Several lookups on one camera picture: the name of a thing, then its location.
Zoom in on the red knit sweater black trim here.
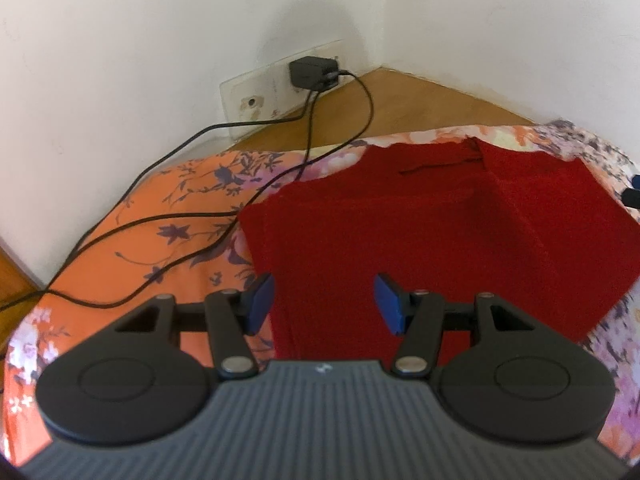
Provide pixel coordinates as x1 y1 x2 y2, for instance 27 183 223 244
240 139 639 362

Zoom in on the orange floral bed sheet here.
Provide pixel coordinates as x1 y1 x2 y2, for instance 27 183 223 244
1 122 639 465

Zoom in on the black power adapter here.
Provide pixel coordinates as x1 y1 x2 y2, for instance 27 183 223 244
288 55 340 92

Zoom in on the wooden bed frame ledge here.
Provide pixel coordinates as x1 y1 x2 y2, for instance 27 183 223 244
1 68 533 359

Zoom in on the white wall socket panel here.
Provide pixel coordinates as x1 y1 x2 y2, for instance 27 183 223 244
220 40 346 122

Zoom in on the black charger cable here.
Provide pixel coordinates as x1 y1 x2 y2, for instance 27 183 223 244
39 70 376 310

